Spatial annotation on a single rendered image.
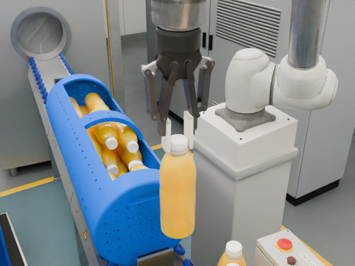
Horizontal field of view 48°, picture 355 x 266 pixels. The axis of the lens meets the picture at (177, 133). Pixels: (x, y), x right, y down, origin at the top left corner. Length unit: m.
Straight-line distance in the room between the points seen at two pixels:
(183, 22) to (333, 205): 2.62
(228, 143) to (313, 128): 1.27
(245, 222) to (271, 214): 0.15
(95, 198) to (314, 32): 0.80
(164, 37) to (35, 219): 2.43
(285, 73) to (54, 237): 1.91
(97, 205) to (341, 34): 1.91
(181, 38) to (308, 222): 2.39
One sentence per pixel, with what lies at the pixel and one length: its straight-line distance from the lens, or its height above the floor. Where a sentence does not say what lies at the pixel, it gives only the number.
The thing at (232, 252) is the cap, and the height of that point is 1.12.
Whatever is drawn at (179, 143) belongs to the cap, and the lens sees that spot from 0.75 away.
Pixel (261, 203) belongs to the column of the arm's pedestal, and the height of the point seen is 0.78.
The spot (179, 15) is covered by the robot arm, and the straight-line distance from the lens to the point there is 0.64.
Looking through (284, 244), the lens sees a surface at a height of 1.11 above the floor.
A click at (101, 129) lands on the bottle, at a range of 1.41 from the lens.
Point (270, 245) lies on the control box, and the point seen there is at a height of 1.10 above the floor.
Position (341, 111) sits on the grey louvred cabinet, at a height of 0.69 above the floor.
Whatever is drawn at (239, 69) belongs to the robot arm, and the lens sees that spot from 1.48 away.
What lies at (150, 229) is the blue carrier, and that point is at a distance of 1.13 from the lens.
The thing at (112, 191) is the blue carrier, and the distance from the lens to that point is 1.05.
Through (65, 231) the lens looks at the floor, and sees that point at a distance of 2.82.
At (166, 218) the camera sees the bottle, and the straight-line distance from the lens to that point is 0.84.
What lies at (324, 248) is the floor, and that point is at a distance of 2.77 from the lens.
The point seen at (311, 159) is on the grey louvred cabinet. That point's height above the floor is 0.37.
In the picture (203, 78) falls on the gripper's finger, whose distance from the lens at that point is 0.73.
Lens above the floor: 1.83
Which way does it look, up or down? 28 degrees down
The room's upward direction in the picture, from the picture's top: straight up
